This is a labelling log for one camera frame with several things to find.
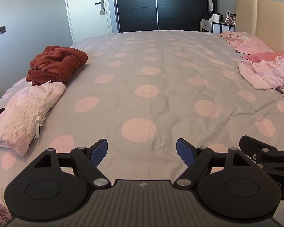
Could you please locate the rust brown fleece garment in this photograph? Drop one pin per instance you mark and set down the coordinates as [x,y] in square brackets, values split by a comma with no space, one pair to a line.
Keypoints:
[59,61]

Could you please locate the light pink pillow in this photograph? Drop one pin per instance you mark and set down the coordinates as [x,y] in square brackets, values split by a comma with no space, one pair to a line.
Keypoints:
[253,43]

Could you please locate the grey door hanger tag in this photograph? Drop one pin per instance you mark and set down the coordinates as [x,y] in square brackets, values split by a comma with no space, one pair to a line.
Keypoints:
[102,11]

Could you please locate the beige padded headboard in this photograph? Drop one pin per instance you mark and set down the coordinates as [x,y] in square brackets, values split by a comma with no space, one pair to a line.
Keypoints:
[269,19]

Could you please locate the salmon printed pillow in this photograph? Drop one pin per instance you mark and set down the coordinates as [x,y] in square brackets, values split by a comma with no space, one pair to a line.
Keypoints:
[232,37]

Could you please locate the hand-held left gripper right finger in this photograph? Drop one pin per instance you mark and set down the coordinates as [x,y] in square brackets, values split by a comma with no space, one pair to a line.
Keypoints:
[184,152]

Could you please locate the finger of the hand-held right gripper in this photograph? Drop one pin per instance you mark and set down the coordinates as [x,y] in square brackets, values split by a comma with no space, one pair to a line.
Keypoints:
[253,146]

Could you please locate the white nightstand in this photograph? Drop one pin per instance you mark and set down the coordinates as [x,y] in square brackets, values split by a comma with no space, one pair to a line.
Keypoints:
[215,27]

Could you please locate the white tissue box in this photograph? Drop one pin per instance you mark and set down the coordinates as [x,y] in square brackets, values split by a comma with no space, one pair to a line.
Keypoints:
[215,18]

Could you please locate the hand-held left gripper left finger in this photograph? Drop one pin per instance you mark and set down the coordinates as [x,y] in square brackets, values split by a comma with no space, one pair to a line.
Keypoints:
[99,152]

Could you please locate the white door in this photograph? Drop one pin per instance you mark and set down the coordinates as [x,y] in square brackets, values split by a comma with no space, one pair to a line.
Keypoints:
[85,16]

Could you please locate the rose pink cloth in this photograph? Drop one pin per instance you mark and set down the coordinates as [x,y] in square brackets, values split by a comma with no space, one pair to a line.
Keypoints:
[262,56]

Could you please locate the grey pink-dotted bed cover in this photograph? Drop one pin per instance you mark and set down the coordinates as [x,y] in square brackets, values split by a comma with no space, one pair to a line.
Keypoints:
[144,75]

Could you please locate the picture frame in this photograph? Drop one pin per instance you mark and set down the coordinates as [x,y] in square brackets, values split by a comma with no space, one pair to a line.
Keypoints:
[230,20]

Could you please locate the black wardrobe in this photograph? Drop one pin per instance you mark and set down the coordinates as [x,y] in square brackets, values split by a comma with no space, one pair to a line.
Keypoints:
[156,9]

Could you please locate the white lace folded garment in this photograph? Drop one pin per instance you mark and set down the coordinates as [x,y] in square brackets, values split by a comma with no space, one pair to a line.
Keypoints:
[26,113]

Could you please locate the pink fleece pajama pants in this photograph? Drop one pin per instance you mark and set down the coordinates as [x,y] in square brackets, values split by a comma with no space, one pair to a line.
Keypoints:
[255,75]

